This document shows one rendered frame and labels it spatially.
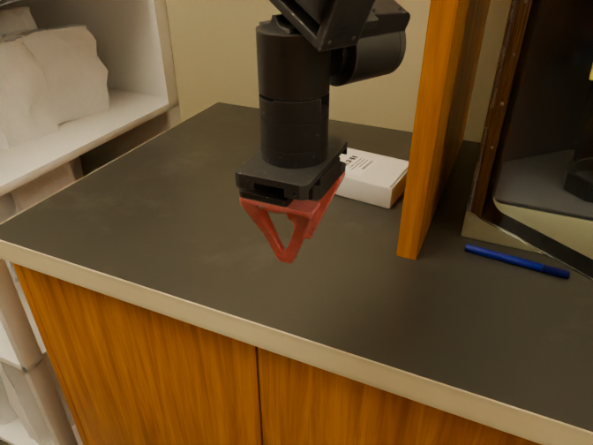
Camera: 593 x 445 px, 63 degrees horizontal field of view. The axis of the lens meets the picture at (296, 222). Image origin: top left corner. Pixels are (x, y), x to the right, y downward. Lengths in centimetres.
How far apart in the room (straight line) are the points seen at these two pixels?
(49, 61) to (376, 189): 85
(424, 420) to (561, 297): 24
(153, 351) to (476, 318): 50
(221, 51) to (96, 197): 58
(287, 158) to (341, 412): 42
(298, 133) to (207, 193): 52
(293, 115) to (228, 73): 98
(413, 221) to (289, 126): 35
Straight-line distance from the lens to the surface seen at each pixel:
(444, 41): 61
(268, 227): 43
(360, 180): 84
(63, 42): 136
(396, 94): 119
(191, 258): 73
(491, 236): 79
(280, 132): 39
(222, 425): 88
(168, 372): 86
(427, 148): 64
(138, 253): 76
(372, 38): 42
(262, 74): 39
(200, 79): 141
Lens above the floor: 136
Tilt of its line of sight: 32 degrees down
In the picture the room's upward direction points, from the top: straight up
